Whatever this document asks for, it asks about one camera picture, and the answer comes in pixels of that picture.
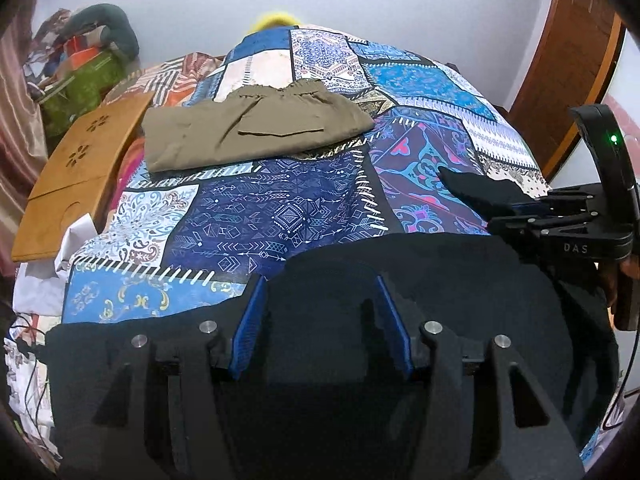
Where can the yellow fuzzy item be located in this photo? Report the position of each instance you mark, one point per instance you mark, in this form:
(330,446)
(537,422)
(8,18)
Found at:
(277,21)

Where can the pink striped curtain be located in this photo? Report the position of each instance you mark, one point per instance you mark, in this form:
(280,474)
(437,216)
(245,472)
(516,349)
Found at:
(17,135)

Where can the orange striped printed sheet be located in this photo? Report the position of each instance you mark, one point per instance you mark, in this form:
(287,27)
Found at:
(165,75)

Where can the person's right hand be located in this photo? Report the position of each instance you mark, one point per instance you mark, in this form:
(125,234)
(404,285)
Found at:
(607,285)

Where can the black pants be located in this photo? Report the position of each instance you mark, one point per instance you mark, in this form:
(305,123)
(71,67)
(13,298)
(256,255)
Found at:
(325,280)

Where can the dark teal garment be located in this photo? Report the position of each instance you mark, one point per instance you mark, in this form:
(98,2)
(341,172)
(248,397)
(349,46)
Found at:
(112,25)

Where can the green printed cloth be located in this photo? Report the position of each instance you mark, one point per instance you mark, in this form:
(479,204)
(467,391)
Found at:
(82,87)

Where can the white crumpled cloth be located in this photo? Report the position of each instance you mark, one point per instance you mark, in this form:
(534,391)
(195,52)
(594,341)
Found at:
(60,260)

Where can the wooden lap table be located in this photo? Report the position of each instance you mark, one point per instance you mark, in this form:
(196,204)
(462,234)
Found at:
(80,160)

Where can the brown wooden door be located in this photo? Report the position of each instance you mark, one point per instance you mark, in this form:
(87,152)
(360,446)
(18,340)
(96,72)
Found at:
(560,60)

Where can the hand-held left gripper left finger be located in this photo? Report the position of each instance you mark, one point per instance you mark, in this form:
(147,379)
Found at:
(248,327)

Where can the blue patchwork printed blanket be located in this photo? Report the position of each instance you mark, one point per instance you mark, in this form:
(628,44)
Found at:
(280,210)

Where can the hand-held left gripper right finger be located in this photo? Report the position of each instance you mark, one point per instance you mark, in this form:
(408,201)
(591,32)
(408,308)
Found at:
(395,327)

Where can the orange box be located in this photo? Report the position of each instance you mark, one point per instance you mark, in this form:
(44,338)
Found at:
(85,52)

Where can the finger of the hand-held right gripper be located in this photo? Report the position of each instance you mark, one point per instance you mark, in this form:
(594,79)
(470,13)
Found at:
(525,206)
(520,227)

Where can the olive green folded pants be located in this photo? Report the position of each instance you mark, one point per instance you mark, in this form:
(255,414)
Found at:
(250,122)

